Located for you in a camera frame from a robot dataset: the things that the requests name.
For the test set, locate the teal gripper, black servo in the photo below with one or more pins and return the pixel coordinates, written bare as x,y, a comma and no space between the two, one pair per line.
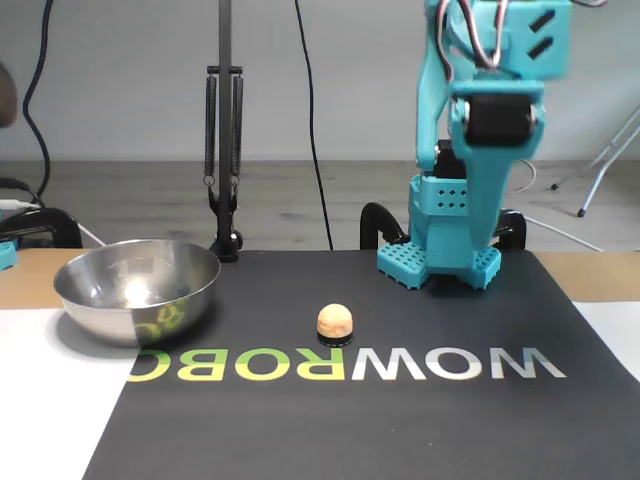
496,120

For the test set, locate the cork ball with black base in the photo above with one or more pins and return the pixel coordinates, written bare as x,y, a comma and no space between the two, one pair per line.
335,320

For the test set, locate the teal robot arm with base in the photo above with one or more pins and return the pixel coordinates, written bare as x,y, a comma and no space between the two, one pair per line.
440,220

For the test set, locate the metal bowl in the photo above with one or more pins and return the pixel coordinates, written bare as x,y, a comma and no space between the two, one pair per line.
125,280

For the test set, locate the black table clamp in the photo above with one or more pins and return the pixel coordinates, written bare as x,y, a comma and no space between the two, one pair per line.
515,230
372,220

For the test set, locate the white folding rack legs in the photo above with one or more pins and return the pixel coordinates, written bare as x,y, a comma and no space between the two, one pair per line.
593,189

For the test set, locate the black mat with WOWROBO print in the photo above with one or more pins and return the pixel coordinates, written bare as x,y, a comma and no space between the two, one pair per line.
300,425

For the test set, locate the small teal printed part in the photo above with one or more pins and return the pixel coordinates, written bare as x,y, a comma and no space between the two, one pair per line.
7,255

